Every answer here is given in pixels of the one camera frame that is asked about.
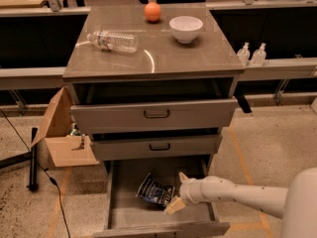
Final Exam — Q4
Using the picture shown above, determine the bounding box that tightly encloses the black floor cable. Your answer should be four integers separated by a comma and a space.
0, 109, 72, 238

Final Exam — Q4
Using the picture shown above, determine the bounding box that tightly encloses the grey bottom drawer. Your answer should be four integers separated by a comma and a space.
93, 157, 230, 238

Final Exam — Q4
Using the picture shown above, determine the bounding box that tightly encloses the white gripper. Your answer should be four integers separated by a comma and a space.
164, 172, 205, 214

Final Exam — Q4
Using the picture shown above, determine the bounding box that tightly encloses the grey middle drawer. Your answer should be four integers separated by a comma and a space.
91, 134, 222, 161

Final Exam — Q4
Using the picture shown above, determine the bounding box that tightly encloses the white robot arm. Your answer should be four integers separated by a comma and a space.
165, 168, 317, 238

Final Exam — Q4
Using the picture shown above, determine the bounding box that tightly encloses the clear plastic water bottle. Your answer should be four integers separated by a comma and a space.
86, 31, 139, 54

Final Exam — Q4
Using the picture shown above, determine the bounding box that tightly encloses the blue chip bag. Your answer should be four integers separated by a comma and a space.
137, 173, 174, 208

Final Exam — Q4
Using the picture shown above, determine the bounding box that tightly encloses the right clear pump bottle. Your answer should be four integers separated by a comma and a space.
251, 43, 266, 66

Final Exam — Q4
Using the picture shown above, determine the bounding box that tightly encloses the grey top drawer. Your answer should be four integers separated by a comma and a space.
71, 98, 238, 134

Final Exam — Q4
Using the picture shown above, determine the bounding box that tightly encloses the grey drawer cabinet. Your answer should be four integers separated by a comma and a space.
61, 3, 246, 177

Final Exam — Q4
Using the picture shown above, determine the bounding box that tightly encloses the brown cardboard box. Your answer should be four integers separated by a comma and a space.
32, 87, 99, 167

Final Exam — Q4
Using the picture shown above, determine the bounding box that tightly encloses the white bowl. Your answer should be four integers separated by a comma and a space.
169, 16, 203, 44

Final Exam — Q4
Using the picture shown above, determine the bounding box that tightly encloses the black metal stand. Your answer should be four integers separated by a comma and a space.
0, 131, 39, 192

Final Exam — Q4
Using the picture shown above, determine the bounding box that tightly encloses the orange fruit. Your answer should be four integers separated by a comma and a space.
144, 2, 161, 23

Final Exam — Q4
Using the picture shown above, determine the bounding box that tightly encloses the grey drawer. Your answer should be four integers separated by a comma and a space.
93, 157, 230, 238
71, 98, 238, 134
91, 134, 222, 161

